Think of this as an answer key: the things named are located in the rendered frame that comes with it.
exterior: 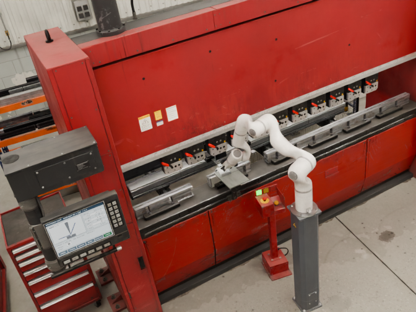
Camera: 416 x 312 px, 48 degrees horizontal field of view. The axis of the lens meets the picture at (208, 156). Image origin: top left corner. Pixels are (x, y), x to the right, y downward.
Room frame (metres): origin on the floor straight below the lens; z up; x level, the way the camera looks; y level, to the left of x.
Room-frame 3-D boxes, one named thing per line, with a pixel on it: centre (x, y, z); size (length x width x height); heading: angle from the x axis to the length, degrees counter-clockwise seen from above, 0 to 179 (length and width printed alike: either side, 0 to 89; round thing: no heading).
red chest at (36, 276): (2.92, 1.42, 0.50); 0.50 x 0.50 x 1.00; 23
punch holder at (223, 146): (3.17, -0.08, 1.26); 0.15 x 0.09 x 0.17; 113
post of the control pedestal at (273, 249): (2.96, -0.44, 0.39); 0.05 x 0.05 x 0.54; 11
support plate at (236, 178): (3.05, -0.16, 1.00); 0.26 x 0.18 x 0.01; 23
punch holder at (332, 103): (3.64, -1.18, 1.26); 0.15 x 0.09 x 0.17; 113
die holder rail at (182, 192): (2.97, 0.41, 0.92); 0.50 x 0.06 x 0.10; 113
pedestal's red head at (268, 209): (2.96, -0.44, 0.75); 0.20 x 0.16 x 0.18; 101
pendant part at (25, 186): (2.26, 0.87, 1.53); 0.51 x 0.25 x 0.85; 112
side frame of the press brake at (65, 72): (2.97, 0.86, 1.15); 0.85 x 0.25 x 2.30; 23
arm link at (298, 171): (2.49, -0.59, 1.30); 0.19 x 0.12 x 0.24; 134
